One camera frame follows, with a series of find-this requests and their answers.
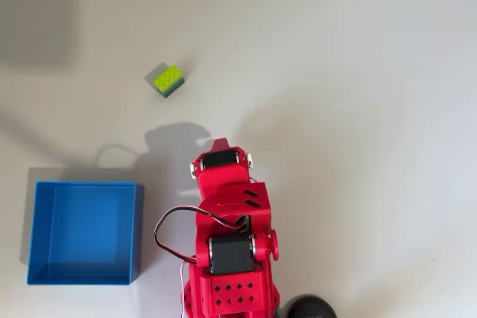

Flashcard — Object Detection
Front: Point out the green lego brick stack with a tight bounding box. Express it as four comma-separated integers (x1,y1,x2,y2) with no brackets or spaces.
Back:
151,63,186,99

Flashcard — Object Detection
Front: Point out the blue plastic bin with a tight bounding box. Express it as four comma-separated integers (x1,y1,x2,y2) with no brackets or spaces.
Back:
25,179,145,287

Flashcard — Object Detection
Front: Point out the black gooseneck stand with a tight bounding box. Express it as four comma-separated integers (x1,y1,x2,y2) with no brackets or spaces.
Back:
281,294,338,318

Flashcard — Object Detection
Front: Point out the black red servo cable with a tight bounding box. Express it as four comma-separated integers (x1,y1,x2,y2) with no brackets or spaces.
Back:
154,206,249,264

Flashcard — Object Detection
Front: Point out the thin white cable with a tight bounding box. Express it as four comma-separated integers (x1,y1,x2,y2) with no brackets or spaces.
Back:
179,261,189,316

